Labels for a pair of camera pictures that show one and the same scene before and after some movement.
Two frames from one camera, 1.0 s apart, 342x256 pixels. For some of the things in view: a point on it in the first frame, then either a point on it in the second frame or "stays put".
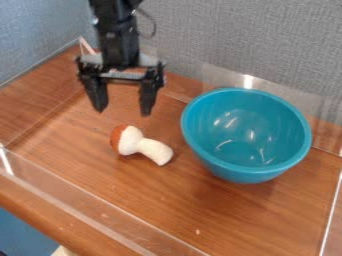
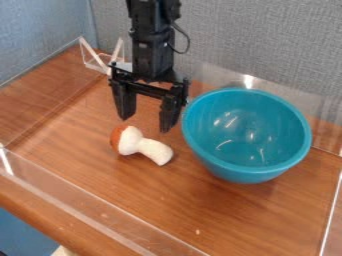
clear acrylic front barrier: x=51 y=218 stays put
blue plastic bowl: x=247 y=133 stays put
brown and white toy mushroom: x=127 y=143 stays put
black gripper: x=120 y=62 → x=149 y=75
